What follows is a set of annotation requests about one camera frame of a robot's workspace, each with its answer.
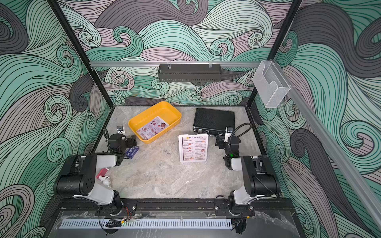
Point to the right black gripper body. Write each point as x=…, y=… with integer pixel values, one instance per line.
x=220, y=141

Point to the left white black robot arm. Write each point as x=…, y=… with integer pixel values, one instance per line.
x=85, y=176

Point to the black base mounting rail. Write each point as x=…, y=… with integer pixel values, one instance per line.
x=220, y=207

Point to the pink dessert menu sheet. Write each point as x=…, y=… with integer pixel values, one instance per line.
x=152, y=128

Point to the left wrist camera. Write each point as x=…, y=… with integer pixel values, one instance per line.
x=120, y=130

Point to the black ribbed case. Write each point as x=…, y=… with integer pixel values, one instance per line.
x=213, y=122

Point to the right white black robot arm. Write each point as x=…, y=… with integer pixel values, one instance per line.
x=258, y=180

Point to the pink white plush toy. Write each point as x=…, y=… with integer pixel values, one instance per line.
x=104, y=178

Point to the yellow plastic tray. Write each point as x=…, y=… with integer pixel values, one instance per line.
x=162, y=109

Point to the black wall-mounted shelf tray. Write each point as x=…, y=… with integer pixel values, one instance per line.
x=197, y=74

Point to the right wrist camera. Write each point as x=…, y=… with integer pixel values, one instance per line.
x=228, y=133

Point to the aluminium right wall rail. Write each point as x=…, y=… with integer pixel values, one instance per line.
x=307, y=107

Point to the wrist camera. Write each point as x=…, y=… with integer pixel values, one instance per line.
x=120, y=130
x=228, y=133

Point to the clear acrylic wall pocket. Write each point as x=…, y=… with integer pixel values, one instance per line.
x=270, y=82

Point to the white slotted cable duct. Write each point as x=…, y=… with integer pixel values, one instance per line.
x=147, y=224

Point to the blue playing card box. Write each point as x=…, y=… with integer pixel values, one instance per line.
x=131, y=152

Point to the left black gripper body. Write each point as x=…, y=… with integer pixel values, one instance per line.
x=131, y=141

